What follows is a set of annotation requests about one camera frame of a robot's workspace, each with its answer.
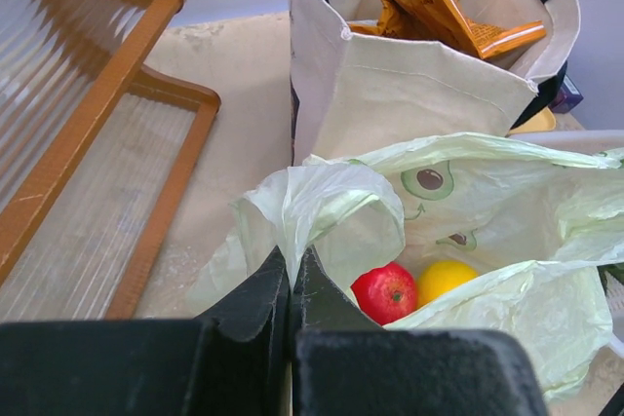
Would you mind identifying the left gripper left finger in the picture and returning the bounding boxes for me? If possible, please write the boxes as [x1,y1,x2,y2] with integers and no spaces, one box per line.
[1,250,290,415]

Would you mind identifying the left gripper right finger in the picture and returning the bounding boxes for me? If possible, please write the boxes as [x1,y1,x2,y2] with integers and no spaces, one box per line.
[291,247,548,415]

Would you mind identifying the red apple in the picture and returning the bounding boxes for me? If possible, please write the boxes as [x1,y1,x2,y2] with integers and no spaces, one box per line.
[351,262,418,325]

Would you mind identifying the yellow lemon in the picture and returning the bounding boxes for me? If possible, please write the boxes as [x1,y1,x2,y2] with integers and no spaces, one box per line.
[416,260,479,308]

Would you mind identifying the light green plastic bag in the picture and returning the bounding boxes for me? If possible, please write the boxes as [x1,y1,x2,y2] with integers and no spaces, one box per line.
[187,132,623,401]

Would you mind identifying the beige canvas tote bag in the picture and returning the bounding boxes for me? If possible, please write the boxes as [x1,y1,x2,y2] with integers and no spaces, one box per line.
[289,0,580,163]

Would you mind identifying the orange snack packet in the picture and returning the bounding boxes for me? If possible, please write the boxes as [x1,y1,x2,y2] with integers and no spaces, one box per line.
[349,0,546,60]

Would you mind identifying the brown wooden rack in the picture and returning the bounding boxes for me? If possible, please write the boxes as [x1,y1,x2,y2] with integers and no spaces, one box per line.
[1,0,220,322]

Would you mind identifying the yellow tray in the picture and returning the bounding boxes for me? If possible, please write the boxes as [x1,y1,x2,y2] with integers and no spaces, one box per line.
[509,107,557,134]

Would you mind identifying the purple box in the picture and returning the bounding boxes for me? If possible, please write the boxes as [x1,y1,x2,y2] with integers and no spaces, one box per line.
[549,75,584,114]

